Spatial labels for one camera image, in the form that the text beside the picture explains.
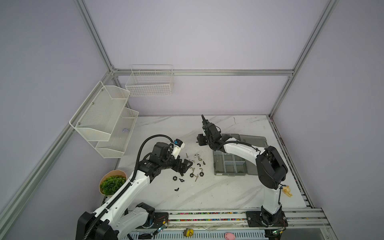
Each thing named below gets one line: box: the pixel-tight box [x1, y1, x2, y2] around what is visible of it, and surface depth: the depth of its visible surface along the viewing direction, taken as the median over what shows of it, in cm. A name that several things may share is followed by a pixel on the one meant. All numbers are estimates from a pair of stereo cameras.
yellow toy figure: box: [282, 185, 293, 198], surface depth 82 cm
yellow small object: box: [183, 228, 194, 237], surface depth 70 cm
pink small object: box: [224, 232, 236, 240], surface depth 70 cm
